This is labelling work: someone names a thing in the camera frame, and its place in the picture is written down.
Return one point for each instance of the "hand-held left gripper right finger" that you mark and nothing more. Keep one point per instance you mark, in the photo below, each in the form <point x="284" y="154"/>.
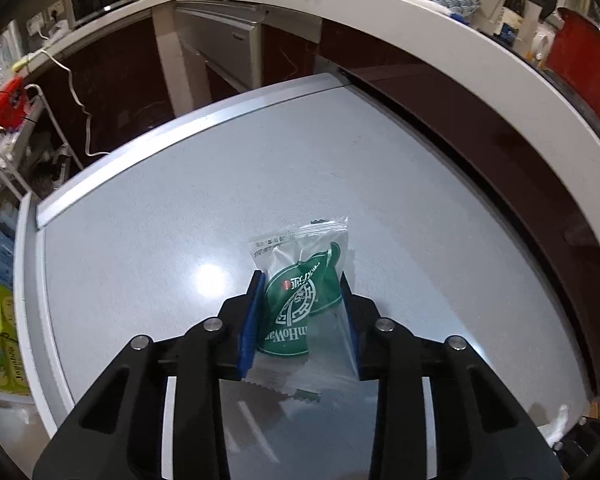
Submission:
<point x="352" y="342"/>

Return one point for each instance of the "silver built-in appliance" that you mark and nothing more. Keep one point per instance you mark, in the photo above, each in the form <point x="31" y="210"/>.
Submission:
<point x="220" y="40"/>

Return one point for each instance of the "white wall socket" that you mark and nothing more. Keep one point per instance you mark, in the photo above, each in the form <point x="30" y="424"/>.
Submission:
<point x="47" y="17"/>

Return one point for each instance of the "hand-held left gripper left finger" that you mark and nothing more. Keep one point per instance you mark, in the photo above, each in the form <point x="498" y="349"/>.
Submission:
<point x="250" y="330"/>

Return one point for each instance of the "dark glass bottle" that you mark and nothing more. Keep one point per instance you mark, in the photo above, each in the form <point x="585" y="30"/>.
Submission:
<point x="511" y="10"/>

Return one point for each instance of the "red box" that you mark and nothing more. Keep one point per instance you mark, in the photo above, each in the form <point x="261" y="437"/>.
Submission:
<point x="6" y="102"/>

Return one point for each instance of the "white kitchen countertop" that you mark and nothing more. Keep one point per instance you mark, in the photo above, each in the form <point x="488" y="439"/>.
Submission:
<point x="480" y="60"/>

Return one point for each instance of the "yellow-green carton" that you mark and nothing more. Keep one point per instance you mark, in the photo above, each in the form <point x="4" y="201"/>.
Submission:
<point x="2" y="362"/>
<point x="4" y="312"/>

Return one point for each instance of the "clear wrapper with green label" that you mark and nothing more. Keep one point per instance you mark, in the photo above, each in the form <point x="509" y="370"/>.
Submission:
<point x="295" y="310"/>

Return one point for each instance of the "white crumpled tissue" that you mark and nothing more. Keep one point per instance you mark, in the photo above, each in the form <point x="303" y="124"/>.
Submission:
<point x="555" y="427"/>

